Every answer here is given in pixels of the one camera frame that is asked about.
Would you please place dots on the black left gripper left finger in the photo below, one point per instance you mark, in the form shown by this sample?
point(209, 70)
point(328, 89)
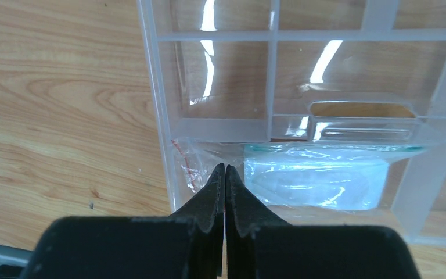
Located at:
point(185, 244)

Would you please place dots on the white gauze pad packet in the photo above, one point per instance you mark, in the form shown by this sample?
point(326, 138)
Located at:
point(338, 177)

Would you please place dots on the clear compartment tray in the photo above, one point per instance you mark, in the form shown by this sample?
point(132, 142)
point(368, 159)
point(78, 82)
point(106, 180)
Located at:
point(226, 74)

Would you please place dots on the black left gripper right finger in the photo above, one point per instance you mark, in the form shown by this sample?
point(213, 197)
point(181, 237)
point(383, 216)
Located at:
point(260, 244)

